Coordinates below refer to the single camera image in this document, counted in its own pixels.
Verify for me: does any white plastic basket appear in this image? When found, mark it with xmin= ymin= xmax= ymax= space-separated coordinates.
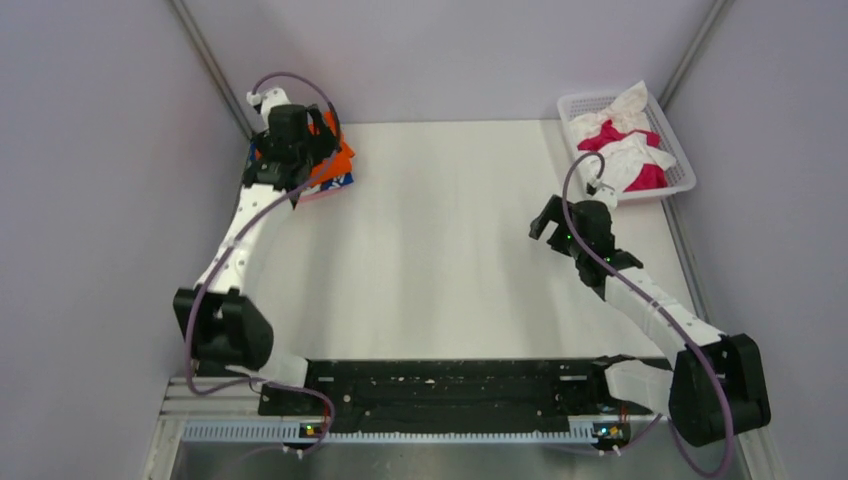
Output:
xmin=557 ymin=81 xmax=696 ymax=204

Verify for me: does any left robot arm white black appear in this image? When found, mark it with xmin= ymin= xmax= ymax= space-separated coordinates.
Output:
xmin=172 ymin=101 xmax=345 ymax=414

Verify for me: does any orange t-shirt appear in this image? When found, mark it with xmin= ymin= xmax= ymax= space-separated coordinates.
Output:
xmin=248 ymin=128 xmax=354 ymax=189

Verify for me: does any aluminium rail frame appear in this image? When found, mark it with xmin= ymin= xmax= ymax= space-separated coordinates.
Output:
xmin=163 ymin=360 xmax=653 ymax=442

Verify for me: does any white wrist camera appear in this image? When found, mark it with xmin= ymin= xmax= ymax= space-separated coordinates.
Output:
xmin=246 ymin=86 xmax=291 ymax=124
xmin=586 ymin=182 xmax=618 ymax=211

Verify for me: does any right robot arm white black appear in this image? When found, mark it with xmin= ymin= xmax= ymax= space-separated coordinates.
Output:
xmin=529 ymin=195 xmax=772 ymax=447

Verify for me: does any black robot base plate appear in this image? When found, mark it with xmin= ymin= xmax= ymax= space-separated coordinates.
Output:
xmin=224 ymin=359 xmax=651 ymax=437

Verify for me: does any folded blue printed t-shirt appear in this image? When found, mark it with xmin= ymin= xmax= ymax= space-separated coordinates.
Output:
xmin=248 ymin=145 xmax=355 ymax=200

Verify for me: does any white and pink crumpled t-shirt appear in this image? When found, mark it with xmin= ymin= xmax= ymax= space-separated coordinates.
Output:
xmin=567 ymin=81 xmax=677 ymax=193

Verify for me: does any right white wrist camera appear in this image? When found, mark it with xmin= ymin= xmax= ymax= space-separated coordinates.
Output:
xmin=586 ymin=182 xmax=618 ymax=211

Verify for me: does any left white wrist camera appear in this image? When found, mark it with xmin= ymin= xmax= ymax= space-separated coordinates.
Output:
xmin=246 ymin=86 xmax=291 ymax=124

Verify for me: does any folded pink t-shirt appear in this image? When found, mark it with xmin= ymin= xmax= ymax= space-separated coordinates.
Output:
xmin=298 ymin=184 xmax=348 ymax=202

